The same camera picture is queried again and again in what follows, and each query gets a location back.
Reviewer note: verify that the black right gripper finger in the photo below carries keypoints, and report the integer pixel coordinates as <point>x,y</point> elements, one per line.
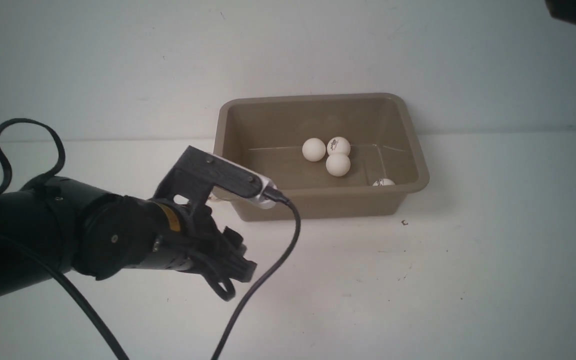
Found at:
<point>562,10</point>

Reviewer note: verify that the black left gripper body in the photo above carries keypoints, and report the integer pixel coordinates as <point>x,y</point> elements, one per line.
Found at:
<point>193,244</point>

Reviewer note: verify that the white ping-pong ball with logo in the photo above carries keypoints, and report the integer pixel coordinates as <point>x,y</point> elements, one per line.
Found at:
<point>338,145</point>

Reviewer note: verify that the tan plastic storage bin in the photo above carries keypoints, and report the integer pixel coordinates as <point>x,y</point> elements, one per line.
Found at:
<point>266,136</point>

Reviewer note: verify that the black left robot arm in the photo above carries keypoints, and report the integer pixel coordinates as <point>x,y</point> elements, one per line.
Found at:
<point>73,226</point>

